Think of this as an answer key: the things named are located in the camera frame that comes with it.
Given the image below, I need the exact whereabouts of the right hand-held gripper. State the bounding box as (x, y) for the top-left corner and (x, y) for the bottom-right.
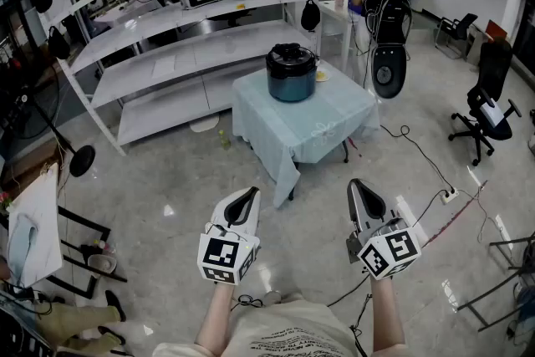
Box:
(345, 178), (422, 281)

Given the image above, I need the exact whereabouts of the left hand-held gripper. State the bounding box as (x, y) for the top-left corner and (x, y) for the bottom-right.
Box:
(196, 186), (262, 286)

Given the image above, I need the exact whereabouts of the dark blue pressure cooker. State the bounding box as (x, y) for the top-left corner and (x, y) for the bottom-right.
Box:
(266, 62), (318, 104)

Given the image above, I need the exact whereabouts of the black pressure cooker lid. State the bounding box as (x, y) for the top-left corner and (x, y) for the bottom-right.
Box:
(265, 42), (317, 74)

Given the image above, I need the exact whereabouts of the person's right forearm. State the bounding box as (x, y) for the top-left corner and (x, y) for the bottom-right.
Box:
(369, 275), (409, 357)

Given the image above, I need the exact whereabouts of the person's left forearm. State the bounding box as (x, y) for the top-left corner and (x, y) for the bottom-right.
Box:
(195, 282), (235, 357)

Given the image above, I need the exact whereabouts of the white floor mat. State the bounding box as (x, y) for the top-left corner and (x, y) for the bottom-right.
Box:
(190, 112), (221, 134)

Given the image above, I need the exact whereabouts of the small table with light cloth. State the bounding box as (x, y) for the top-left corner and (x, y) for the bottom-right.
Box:
(232, 61), (381, 209)

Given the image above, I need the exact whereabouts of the black oval pack with grille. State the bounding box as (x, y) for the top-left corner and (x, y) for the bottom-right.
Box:
(370, 43), (409, 100)

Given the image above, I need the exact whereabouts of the pale pink bowl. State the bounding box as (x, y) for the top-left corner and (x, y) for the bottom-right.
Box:
(86, 240), (118, 275)

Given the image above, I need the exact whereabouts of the black metal stand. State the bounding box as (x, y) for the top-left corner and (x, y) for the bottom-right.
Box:
(457, 232), (535, 334)

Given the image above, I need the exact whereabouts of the black standing fan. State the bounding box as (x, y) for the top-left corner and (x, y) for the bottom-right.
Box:
(0, 54), (96, 179)

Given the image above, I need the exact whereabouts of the white paper sheet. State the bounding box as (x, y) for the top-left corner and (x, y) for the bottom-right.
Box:
(150, 55), (176, 79)

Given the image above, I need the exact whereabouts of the white metal shelving rack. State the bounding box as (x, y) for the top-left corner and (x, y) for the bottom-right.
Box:
(31, 0), (323, 158)

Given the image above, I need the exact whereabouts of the white side table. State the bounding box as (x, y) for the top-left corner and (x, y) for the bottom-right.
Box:
(7, 162), (129, 300)

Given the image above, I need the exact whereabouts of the white long-legged table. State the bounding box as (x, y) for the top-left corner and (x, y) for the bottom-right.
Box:
(319, 0), (356, 74)

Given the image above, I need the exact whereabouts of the brown cardboard box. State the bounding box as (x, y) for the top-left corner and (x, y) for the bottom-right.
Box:
(0, 140), (59, 197)

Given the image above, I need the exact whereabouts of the orange board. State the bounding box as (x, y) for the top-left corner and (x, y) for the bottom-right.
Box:
(484, 19), (509, 41)

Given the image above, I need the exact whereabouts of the grey frame office chair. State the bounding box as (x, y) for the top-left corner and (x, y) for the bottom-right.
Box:
(434, 13), (479, 59)

